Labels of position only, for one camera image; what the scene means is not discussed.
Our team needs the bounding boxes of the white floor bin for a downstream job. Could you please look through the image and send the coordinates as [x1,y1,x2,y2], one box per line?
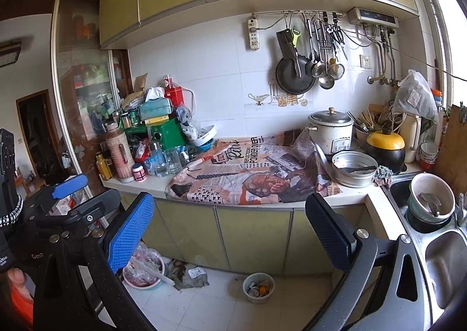
[243,273,276,304]

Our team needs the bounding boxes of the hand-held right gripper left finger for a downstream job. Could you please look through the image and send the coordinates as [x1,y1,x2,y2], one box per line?
[34,192,157,331]

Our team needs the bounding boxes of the black cord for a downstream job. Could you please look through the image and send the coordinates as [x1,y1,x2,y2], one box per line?
[387,42,467,82]

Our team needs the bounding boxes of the metal hanging rail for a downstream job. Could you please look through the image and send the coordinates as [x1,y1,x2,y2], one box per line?
[253,10,345,18]

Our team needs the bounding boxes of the clear bottle with metal cap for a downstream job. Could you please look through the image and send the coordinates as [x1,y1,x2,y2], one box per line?
[148,141,169,178]

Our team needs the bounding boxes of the black pot with yellow lid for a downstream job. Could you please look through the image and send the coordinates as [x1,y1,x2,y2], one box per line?
[365,126,406,174]

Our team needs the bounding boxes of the braided cable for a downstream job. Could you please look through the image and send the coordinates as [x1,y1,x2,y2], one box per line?
[0,197,24,230]

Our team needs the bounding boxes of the pink thermos flask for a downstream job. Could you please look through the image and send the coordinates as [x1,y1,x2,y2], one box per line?
[99,122,136,183]

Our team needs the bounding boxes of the clear plastic bag of packets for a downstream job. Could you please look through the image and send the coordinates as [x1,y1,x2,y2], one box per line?
[177,105,199,142]

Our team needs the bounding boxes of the white jug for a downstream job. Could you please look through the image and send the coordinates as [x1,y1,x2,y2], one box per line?
[399,112,422,164]

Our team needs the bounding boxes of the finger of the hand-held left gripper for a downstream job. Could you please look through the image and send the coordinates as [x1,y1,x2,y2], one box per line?
[29,189,122,237]
[22,174,89,215]

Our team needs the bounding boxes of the cleaver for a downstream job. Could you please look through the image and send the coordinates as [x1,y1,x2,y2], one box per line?
[276,29,302,78]

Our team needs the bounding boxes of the green box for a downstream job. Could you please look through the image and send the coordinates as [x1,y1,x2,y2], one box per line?
[124,117,187,151]

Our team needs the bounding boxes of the black frying pan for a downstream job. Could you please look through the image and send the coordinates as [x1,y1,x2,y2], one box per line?
[275,55,316,95]

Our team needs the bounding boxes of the wooden cutting board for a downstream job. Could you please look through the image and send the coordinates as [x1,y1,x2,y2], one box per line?
[432,103,467,193]

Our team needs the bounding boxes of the glass display cabinet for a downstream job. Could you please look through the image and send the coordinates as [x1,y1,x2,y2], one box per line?
[51,0,134,186]

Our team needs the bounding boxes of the white water heater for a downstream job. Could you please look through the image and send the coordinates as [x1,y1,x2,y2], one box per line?
[346,7,399,28]

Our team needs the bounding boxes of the metal skimmer ladle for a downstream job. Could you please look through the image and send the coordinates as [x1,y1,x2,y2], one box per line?
[306,19,326,78]

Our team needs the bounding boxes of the window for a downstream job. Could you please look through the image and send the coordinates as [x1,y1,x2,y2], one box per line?
[412,0,467,105]

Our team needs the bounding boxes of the metal basin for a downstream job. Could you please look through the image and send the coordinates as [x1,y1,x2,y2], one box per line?
[331,150,379,188]

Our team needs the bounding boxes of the white plastic basket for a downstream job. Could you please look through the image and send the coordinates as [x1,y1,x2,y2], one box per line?
[193,126,218,147]

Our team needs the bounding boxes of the newspaper print cloth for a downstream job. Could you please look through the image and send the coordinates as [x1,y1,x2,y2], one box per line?
[165,129,344,205]

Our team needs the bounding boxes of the metal soup ladle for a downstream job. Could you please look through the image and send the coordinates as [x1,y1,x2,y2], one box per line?
[317,19,335,90]

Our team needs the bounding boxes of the grey plastic bag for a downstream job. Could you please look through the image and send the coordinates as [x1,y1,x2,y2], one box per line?
[171,260,210,291]

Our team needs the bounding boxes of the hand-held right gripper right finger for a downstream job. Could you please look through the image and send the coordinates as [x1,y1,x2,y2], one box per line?
[303,192,433,331]

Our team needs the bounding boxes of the pink basin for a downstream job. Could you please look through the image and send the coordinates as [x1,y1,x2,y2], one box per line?
[122,245,166,290]

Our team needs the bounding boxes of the metal pot lid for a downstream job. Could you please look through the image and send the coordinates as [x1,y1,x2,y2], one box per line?
[313,142,334,180]

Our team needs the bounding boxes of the translucent plastic bag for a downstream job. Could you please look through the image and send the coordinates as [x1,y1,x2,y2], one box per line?
[392,69,439,123]

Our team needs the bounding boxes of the red container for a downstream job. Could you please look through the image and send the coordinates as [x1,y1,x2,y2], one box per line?
[162,74,183,109]

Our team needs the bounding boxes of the teal tissue box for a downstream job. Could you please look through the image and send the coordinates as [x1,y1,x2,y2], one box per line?
[139,87,174,120]

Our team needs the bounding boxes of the white handled kitchen tool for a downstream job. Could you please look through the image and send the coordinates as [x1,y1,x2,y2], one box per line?
[187,156,212,169]

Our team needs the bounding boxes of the steel sink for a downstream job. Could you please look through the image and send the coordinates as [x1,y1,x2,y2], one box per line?
[385,170,467,331]

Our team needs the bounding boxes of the grey dish rag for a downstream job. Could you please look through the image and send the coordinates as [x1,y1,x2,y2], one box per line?
[373,165,394,186]

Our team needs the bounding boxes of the white rice cooker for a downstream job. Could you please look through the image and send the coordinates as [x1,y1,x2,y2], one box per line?
[306,108,355,155]

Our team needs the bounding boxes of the brown cardboard pieces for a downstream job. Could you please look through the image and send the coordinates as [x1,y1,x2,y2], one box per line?
[122,73,149,109]

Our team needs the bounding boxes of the kitchen scissors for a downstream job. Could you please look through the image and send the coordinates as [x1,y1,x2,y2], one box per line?
[326,13,349,59]

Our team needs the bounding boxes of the stack of small bowls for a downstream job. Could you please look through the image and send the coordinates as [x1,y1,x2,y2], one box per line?
[419,141,438,171]

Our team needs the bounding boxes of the glass tumbler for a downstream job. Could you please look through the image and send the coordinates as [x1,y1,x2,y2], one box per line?
[164,148,182,174]

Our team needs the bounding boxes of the person's left hand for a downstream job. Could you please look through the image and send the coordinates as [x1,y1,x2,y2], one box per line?
[5,267,28,290]

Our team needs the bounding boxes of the white power strip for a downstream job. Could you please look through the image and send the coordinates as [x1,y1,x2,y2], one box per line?
[248,17,260,51]

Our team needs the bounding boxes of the wall faucet pipes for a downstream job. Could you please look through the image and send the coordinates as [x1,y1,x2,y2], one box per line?
[367,26,402,87]

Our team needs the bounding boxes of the chopstick holder with utensils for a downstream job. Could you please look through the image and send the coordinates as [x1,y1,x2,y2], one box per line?
[346,105,380,143]

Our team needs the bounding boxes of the yellow bottle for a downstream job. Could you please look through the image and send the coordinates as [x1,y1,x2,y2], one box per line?
[95,154,114,181]

